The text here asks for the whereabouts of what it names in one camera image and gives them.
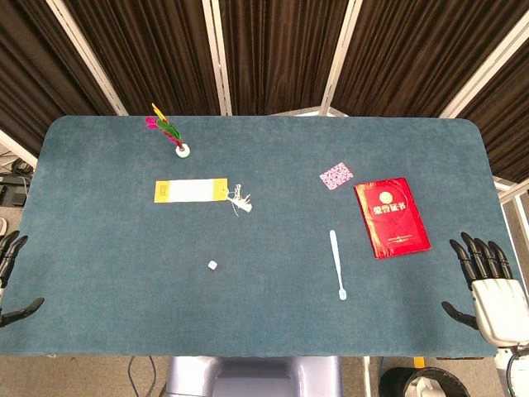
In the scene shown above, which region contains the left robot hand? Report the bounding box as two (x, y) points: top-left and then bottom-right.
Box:
(0, 231), (45, 329)

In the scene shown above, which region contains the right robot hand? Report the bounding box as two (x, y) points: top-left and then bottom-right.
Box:
(441, 232), (529, 347)

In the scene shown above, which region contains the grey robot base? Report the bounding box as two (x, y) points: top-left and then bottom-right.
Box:
(163, 355), (342, 397)

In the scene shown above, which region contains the black waste bin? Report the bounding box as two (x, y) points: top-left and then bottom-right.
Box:
(378, 366), (460, 397)

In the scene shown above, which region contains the red certificate booklet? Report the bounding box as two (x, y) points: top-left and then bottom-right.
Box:
(353, 177), (432, 261)

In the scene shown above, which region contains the white plastic spoon stick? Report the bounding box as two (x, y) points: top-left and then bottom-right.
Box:
(328, 229), (347, 301)

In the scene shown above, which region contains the yellow white bookmark with tassel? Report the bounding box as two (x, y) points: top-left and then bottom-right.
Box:
(154, 178), (254, 218)

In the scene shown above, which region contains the colourful feather shuttlecock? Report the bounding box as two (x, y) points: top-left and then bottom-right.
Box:
(145, 103), (192, 160)

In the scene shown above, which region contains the pink patterned card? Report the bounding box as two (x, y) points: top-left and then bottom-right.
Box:
(318, 161), (356, 191)

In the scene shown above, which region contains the blue table cloth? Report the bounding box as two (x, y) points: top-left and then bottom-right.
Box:
(0, 114), (512, 359)

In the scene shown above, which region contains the dark brown curtain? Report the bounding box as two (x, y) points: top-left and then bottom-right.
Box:
(0, 0), (529, 183)

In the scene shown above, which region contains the black floor cable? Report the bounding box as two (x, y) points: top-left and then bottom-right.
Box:
(126, 356), (159, 397)

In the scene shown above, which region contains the white partition frame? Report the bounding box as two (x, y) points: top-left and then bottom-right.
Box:
(0, 0), (529, 208)

